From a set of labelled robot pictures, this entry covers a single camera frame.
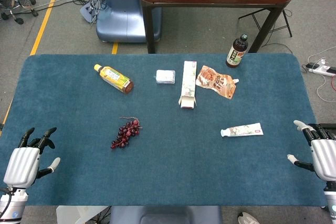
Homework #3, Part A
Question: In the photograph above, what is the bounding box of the yellow label tea bottle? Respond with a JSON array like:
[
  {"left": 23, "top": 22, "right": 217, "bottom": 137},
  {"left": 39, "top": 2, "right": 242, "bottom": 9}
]
[{"left": 93, "top": 63, "right": 134, "bottom": 95}]

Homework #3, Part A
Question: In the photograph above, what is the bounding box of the black office chair base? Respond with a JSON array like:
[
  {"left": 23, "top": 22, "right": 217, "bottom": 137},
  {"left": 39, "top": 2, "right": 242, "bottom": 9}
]
[{"left": 0, "top": 0, "right": 39, "bottom": 25}]

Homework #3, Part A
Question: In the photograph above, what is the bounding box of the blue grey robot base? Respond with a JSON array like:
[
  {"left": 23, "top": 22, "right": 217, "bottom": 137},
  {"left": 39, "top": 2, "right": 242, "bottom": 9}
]
[{"left": 79, "top": 0, "right": 162, "bottom": 44}]

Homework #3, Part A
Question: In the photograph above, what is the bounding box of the white power strip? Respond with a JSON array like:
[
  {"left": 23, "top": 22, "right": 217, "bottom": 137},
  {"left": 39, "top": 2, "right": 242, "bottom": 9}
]
[{"left": 306, "top": 62, "right": 336, "bottom": 77}]

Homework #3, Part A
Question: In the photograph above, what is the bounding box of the dark sauce bottle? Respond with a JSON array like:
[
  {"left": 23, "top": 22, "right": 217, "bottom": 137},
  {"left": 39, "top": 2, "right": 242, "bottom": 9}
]
[{"left": 225, "top": 33, "right": 249, "bottom": 69}]

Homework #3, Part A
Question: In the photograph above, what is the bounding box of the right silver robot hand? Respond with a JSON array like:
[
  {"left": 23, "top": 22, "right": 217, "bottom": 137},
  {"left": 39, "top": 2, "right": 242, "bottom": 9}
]
[{"left": 287, "top": 120, "right": 336, "bottom": 183}]

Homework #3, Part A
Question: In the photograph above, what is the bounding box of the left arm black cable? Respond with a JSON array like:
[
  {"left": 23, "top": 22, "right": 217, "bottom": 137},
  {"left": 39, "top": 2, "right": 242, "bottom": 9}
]
[{"left": 0, "top": 187, "right": 13, "bottom": 217}]

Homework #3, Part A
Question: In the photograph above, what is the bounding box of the grey blue robot pedestal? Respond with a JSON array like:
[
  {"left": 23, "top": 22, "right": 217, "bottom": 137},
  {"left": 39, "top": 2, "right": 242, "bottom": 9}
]
[{"left": 109, "top": 205, "right": 223, "bottom": 224}]

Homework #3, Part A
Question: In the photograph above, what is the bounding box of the white tissue pack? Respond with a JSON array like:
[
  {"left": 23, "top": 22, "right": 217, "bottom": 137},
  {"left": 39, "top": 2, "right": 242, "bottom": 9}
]
[{"left": 153, "top": 69, "right": 176, "bottom": 85}]

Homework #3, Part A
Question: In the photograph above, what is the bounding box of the white table frame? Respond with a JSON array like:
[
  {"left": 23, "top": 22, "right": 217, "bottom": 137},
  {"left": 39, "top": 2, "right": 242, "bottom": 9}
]
[{"left": 56, "top": 205, "right": 109, "bottom": 224}]

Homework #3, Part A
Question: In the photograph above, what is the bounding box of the grey sneaker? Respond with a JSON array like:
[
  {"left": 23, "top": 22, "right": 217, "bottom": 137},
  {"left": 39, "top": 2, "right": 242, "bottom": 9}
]
[{"left": 237, "top": 211, "right": 262, "bottom": 224}]

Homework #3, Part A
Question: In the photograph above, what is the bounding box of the black metal stool frame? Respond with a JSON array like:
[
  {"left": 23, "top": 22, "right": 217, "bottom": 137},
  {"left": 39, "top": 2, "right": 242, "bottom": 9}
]
[{"left": 238, "top": 7, "right": 293, "bottom": 38}]

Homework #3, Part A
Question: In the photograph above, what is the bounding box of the red plastic grape bunch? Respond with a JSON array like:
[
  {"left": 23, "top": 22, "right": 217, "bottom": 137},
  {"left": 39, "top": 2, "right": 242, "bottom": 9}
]
[{"left": 110, "top": 116, "right": 143, "bottom": 150}]

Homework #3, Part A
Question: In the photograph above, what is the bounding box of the tall white carton box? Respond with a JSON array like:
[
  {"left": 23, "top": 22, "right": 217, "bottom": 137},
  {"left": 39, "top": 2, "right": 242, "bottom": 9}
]
[{"left": 178, "top": 60, "right": 197, "bottom": 110}]

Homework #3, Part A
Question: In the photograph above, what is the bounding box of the white tube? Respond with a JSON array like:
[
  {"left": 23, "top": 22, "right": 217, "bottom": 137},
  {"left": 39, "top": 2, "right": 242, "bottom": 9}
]
[{"left": 220, "top": 122, "right": 264, "bottom": 138}]

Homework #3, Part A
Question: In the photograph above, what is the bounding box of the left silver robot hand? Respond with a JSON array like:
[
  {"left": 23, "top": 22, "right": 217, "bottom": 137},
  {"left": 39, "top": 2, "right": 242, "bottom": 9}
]
[{"left": 3, "top": 127, "right": 61, "bottom": 189}]

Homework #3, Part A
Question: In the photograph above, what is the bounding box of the orange spout pouch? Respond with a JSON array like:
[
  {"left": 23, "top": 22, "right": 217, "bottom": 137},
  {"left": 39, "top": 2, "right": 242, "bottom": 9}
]
[{"left": 195, "top": 65, "right": 240, "bottom": 100}]

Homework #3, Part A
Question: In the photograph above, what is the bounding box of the blue table mat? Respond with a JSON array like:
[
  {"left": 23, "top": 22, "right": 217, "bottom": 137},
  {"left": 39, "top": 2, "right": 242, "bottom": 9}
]
[{"left": 0, "top": 53, "right": 329, "bottom": 207}]

